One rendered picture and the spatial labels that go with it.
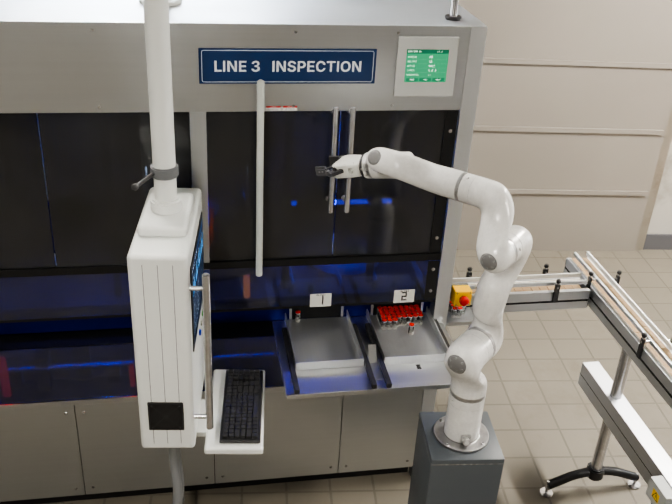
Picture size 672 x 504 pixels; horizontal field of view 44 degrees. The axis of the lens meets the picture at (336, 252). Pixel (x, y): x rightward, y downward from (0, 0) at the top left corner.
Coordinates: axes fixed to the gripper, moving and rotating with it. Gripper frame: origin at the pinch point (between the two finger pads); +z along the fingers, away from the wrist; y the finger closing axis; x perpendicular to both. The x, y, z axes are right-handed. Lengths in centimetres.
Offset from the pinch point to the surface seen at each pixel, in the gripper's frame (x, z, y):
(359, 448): -145, 31, 25
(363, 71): 23.4, -4.7, 28.1
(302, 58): 32.6, 10.1, 15.1
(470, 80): 11, -33, 52
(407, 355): -83, -9, 14
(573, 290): -97, -49, 96
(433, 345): -88, -12, 30
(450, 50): 24, -29, 47
